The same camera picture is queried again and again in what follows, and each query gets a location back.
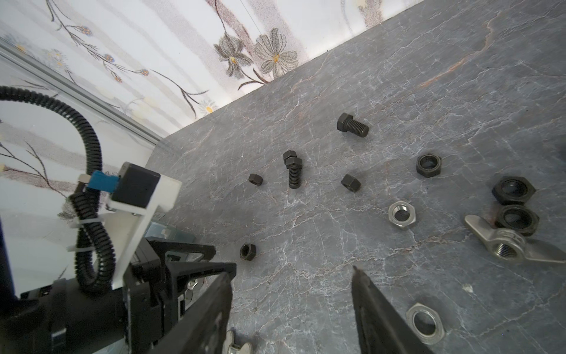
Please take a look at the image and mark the silver wing nut near rail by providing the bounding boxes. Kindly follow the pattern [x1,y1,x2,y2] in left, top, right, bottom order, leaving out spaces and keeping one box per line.
[222,330,254,354]

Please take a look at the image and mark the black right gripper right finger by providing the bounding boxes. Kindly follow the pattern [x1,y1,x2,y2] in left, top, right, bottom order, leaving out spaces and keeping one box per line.
[352,267,436,353]

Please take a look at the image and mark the tiny black hex nut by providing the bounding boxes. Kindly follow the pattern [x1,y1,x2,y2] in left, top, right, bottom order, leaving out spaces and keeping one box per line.
[248,173,263,186]

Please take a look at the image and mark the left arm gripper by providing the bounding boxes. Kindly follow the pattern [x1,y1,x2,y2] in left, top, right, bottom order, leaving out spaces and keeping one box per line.
[124,237,237,353]

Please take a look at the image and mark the green compartment organizer box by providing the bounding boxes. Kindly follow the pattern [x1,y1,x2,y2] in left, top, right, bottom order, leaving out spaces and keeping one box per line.
[144,221,196,243]

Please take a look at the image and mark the small black hex nut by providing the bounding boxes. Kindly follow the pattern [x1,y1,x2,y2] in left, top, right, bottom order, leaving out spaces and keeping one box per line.
[341,174,361,193]

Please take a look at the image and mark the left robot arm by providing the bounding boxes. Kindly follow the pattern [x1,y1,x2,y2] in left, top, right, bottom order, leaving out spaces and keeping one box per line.
[1,237,237,353]

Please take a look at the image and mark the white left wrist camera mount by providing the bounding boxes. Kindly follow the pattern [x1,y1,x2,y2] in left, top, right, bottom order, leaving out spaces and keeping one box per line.
[77,161,183,291]

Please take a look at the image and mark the black hex bolt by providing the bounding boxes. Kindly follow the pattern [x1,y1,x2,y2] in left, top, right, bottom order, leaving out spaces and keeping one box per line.
[283,150,303,189]
[337,113,369,137]

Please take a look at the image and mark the black hex bolt far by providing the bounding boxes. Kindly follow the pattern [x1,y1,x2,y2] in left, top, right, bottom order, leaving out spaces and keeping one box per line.
[337,113,369,137]

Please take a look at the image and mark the black corrugated cable conduit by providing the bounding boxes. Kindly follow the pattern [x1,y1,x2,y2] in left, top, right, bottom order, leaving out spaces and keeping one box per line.
[0,85,116,295]

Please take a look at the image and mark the large black hex nut upper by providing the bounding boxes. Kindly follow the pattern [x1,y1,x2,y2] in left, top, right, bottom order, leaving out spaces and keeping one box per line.
[492,176,537,205]

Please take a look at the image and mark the flat silver hex nut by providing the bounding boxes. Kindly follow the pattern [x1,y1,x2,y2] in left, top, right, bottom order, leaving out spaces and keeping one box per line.
[405,302,445,345]

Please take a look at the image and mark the large black hex nut lower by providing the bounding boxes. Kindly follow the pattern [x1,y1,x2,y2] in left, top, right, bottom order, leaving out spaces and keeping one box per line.
[495,205,539,237]

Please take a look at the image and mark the black hex nut upright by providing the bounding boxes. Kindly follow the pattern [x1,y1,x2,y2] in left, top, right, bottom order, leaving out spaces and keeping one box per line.
[416,153,442,178]

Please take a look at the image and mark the black hex bolt left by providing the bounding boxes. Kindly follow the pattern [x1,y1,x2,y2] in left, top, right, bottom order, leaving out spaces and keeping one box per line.
[283,150,303,189]

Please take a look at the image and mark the large black hex nut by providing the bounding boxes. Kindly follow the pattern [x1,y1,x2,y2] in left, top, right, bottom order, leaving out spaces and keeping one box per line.
[492,176,537,205]
[495,205,539,237]

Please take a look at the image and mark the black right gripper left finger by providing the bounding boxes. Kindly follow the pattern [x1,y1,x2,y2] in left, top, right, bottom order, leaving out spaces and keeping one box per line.
[150,272,233,353]

